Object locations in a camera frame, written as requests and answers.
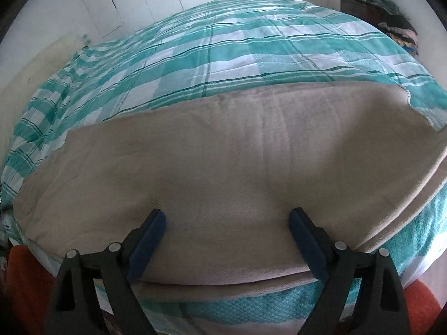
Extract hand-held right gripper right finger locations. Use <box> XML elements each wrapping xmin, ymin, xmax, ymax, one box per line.
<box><xmin>289</xmin><ymin>207</ymin><xmax>411</xmax><ymax>335</ymax></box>

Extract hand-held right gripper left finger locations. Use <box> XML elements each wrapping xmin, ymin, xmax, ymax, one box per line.
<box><xmin>44</xmin><ymin>209</ymin><xmax>166</xmax><ymax>335</ymax></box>

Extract beige pants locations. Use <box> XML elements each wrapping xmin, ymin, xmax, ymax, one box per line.
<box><xmin>14</xmin><ymin>83</ymin><xmax>447</xmax><ymax>285</ymax></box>

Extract orange fleece blanket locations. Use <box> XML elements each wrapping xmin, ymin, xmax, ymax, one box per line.
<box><xmin>5</xmin><ymin>246</ymin><xmax>444</xmax><ymax>335</ymax></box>

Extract teal plaid bed blanket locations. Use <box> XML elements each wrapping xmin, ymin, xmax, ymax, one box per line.
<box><xmin>0</xmin><ymin>0</ymin><xmax>447</xmax><ymax>325</ymax></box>

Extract dark wooden dresser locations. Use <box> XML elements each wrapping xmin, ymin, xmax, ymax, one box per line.
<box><xmin>339</xmin><ymin>0</ymin><xmax>382</xmax><ymax>26</ymax></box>

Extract pile of clothes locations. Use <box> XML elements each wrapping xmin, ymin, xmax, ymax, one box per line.
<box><xmin>353</xmin><ymin>0</ymin><xmax>420</xmax><ymax>56</ymax></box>

